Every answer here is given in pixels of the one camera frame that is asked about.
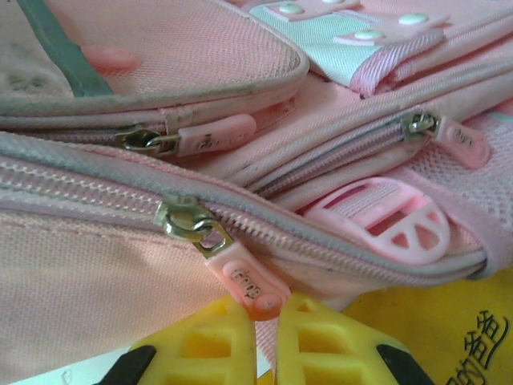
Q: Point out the pink school backpack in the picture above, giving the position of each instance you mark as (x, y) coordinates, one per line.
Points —
(248, 80)

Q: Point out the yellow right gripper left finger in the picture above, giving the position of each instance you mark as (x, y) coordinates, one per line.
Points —
(208, 345)

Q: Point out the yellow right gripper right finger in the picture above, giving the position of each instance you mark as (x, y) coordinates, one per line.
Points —
(320, 345)

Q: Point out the yellow book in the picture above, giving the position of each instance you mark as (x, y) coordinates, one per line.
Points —
(433, 321)

